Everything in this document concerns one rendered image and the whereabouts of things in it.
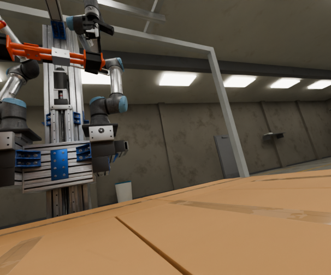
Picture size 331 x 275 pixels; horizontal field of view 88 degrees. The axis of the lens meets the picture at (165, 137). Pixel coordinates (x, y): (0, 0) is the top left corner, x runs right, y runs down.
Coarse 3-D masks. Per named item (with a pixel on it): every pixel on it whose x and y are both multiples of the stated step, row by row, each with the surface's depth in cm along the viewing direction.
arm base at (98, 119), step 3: (93, 114) 119; (96, 114) 119; (99, 114) 119; (102, 114) 120; (105, 114) 122; (93, 117) 119; (96, 117) 118; (99, 117) 118; (102, 117) 119; (105, 117) 121; (93, 120) 118; (96, 120) 117; (99, 120) 117; (102, 120) 118; (105, 120) 120; (108, 120) 123; (90, 123) 118; (93, 123) 116; (96, 123) 115; (99, 123) 116; (102, 123) 116; (105, 123) 118
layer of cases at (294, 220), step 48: (192, 192) 75; (240, 192) 52; (288, 192) 40; (0, 240) 46; (48, 240) 36; (96, 240) 30; (144, 240) 27; (192, 240) 22; (240, 240) 20; (288, 240) 18
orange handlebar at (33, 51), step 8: (16, 48) 70; (24, 48) 70; (32, 48) 72; (40, 48) 73; (32, 56) 74; (40, 56) 76; (48, 56) 77; (72, 56) 79; (80, 56) 80; (104, 64) 88
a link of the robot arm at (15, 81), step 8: (8, 72) 128; (16, 72) 126; (8, 80) 123; (16, 80) 125; (24, 80) 130; (8, 88) 119; (16, 88) 123; (0, 96) 114; (8, 96) 116; (0, 120) 106
